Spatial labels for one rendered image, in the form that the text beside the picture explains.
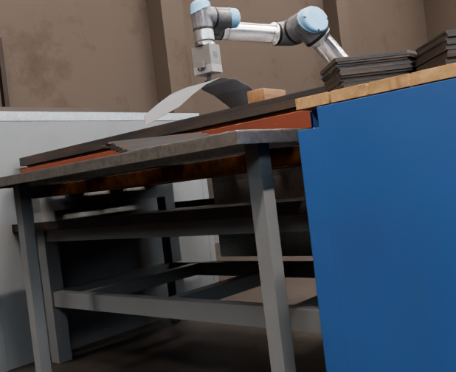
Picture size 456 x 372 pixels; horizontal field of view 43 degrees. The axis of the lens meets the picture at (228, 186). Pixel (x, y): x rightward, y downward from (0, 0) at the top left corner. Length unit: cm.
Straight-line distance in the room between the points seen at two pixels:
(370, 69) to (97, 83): 472
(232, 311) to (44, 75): 399
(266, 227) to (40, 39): 439
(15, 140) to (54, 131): 19
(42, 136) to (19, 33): 282
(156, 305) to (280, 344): 73
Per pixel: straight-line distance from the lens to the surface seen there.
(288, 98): 152
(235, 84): 222
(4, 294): 257
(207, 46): 219
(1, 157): 258
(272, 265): 132
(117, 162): 150
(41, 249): 252
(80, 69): 565
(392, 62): 116
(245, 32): 246
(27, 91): 533
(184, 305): 190
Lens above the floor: 64
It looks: level
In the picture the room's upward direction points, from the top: 7 degrees counter-clockwise
